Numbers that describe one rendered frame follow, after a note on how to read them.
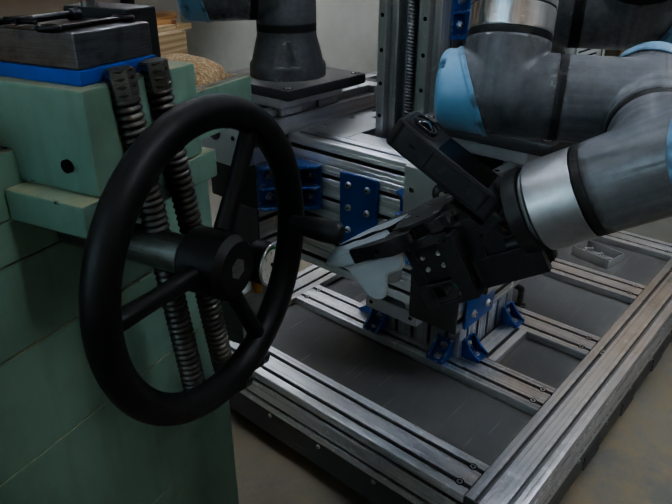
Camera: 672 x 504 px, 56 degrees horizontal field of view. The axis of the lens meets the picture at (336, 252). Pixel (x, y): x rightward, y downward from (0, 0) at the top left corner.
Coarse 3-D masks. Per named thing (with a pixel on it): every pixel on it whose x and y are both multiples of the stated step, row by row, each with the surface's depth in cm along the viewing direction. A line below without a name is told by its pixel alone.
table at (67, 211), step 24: (240, 96) 84; (0, 168) 55; (192, 168) 63; (216, 168) 67; (0, 192) 55; (24, 192) 54; (48, 192) 54; (72, 192) 54; (168, 192) 60; (0, 216) 56; (24, 216) 55; (48, 216) 54; (72, 216) 52
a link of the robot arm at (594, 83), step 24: (648, 48) 54; (576, 72) 52; (600, 72) 52; (624, 72) 51; (648, 72) 51; (576, 96) 52; (600, 96) 52; (624, 96) 50; (576, 120) 53; (600, 120) 52
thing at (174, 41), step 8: (168, 32) 93; (176, 32) 93; (184, 32) 94; (160, 40) 90; (168, 40) 92; (176, 40) 93; (184, 40) 95; (160, 48) 90; (168, 48) 92; (176, 48) 93; (184, 48) 95
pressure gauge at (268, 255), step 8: (256, 240) 88; (264, 240) 88; (256, 248) 86; (264, 248) 86; (272, 248) 87; (256, 256) 85; (264, 256) 85; (272, 256) 87; (256, 264) 85; (264, 264) 86; (256, 272) 85; (264, 272) 86; (256, 280) 87; (264, 280) 87; (256, 288) 90
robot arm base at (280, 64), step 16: (272, 32) 118; (288, 32) 118; (304, 32) 119; (256, 48) 122; (272, 48) 119; (288, 48) 119; (304, 48) 120; (256, 64) 122; (272, 64) 120; (288, 64) 120; (304, 64) 120; (320, 64) 123; (272, 80) 121; (288, 80) 120; (304, 80) 121
